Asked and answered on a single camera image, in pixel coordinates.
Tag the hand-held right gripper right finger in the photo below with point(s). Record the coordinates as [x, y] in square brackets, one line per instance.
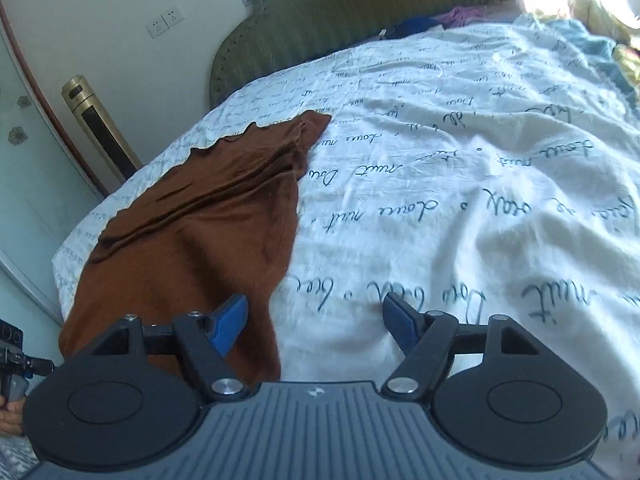
[400, 322]

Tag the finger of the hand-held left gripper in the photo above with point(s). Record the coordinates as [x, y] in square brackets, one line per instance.
[40, 365]

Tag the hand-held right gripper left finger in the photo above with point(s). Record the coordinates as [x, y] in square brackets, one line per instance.
[231, 322]

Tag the brown sweater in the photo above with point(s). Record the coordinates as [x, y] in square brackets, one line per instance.
[200, 220]

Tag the person's left hand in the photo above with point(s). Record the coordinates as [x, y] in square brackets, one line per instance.
[11, 417]

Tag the white script-printed bedsheet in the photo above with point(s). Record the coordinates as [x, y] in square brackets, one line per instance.
[450, 185]

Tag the frosted glass door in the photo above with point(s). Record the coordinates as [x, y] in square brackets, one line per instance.
[30, 200]

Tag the gold tower fan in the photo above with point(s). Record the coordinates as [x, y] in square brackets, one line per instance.
[97, 120]

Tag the small white box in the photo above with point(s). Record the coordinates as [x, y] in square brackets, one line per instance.
[383, 34]

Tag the dark blue cloth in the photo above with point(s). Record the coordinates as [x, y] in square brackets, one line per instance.
[415, 25]

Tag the purple cloth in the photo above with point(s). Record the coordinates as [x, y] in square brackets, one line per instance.
[462, 15]

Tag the green padded headboard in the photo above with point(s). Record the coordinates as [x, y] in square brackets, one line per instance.
[325, 10]

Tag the light blue blanket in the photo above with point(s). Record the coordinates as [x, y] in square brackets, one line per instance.
[595, 45]

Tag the pale crumpled quilt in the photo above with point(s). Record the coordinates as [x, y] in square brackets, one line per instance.
[590, 0]

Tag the curved wooden door frame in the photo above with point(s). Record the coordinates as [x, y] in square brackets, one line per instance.
[45, 97]

